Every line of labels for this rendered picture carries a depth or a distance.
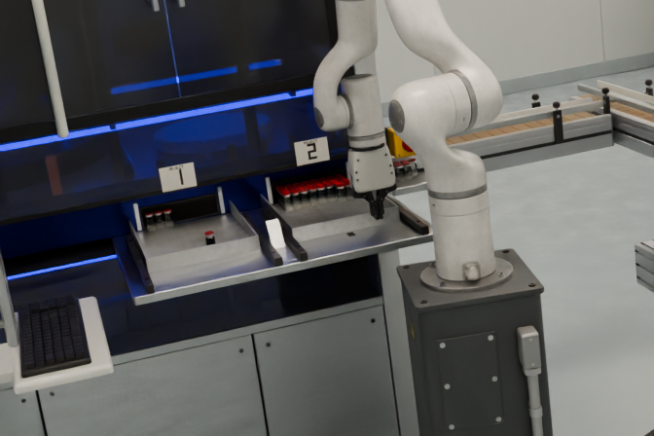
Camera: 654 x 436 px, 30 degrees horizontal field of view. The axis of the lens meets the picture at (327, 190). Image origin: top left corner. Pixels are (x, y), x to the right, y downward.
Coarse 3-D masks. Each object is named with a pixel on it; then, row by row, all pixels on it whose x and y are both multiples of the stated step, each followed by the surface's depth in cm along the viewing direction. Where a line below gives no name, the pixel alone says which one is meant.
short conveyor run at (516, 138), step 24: (504, 120) 331; (528, 120) 333; (552, 120) 340; (576, 120) 336; (600, 120) 336; (456, 144) 327; (480, 144) 328; (504, 144) 330; (528, 144) 332; (552, 144) 334; (576, 144) 336; (600, 144) 338
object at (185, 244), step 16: (176, 224) 307; (192, 224) 305; (208, 224) 304; (224, 224) 302; (240, 224) 298; (144, 240) 297; (160, 240) 295; (176, 240) 294; (192, 240) 292; (224, 240) 289; (240, 240) 277; (256, 240) 278; (144, 256) 275; (160, 256) 273; (176, 256) 274; (192, 256) 275; (208, 256) 276; (224, 256) 277
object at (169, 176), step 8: (160, 168) 295; (168, 168) 296; (176, 168) 296; (184, 168) 297; (192, 168) 297; (160, 176) 296; (168, 176) 296; (176, 176) 297; (184, 176) 297; (192, 176) 298; (168, 184) 297; (176, 184) 297; (184, 184) 298; (192, 184) 298
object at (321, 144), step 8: (296, 144) 303; (304, 144) 303; (320, 144) 304; (296, 152) 303; (304, 152) 304; (320, 152) 305; (328, 152) 306; (304, 160) 304; (312, 160) 305; (320, 160) 305
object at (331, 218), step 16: (272, 208) 298; (304, 208) 306; (320, 208) 304; (336, 208) 302; (352, 208) 300; (368, 208) 298; (384, 208) 285; (288, 224) 283; (304, 224) 293; (320, 224) 282; (336, 224) 283; (352, 224) 284; (368, 224) 285
